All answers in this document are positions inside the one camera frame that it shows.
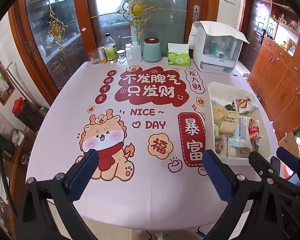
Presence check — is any white cloth cover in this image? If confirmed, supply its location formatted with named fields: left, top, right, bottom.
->
left=199, top=21, right=250, bottom=43

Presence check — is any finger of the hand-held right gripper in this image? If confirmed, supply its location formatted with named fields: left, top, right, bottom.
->
left=249, top=151, right=282, bottom=184
left=276, top=146, right=300, bottom=188

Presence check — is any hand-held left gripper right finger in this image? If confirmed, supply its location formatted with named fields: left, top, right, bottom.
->
left=201, top=149, right=285, bottom=240

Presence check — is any small tin can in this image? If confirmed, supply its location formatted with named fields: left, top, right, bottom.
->
left=97, top=47, right=107, bottom=64

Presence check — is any glass jar red lid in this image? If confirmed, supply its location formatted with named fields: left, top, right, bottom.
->
left=12, top=97, right=44, bottom=133

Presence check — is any dark wooden entry door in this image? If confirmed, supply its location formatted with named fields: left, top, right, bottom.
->
left=245, top=0, right=269, bottom=70

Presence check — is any puffed rice snack packet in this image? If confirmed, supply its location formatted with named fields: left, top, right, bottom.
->
left=212, top=100, right=229, bottom=125

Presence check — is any green tissue box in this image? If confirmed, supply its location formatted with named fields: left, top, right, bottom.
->
left=167, top=43, right=191, bottom=66

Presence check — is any clear nut candy packet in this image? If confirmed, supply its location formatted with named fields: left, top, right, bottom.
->
left=214, top=136, right=227, bottom=154

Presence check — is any red white bun packet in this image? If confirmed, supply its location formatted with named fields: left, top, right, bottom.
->
left=234, top=96, right=260, bottom=114

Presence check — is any pink printed tablecloth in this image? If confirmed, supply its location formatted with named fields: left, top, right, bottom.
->
left=25, top=60, right=280, bottom=230

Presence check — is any teal canister brown lid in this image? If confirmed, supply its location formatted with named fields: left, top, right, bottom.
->
left=143, top=37, right=162, bottom=63

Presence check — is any glass bottle green label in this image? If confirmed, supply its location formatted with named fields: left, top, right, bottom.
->
left=104, top=33, right=118, bottom=63

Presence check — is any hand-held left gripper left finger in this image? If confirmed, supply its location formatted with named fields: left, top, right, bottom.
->
left=16, top=149, right=100, bottom=240

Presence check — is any clear glass cup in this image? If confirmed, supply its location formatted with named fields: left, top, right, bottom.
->
left=88, top=50, right=100, bottom=65

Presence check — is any beige cracker packet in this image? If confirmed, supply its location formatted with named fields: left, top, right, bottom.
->
left=219, top=110, right=240, bottom=137

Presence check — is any clear brown cake packet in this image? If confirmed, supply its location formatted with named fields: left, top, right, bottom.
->
left=236, top=145, right=259, bottom=158

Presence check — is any wooden wall cabinet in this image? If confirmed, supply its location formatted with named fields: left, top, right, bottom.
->
left=249, top=0, right=300, bottom=140

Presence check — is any white plastic bin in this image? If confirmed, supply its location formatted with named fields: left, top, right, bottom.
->
left=204, top=81, right=272, bottom=167

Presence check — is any cardboard box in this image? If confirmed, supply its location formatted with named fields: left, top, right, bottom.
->
left=277, top=127, right=300, bottom=157

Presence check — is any wooden framed picture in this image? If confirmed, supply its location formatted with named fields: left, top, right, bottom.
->
left=0, top=52, right=15, bottom=105

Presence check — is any white countertop cup cabinet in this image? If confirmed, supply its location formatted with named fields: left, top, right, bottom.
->
left=189, top=21, right=243, bottom=75

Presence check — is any white plastic bottle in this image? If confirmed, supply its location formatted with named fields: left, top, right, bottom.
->
left=131, top=42, right=142, bottom=62

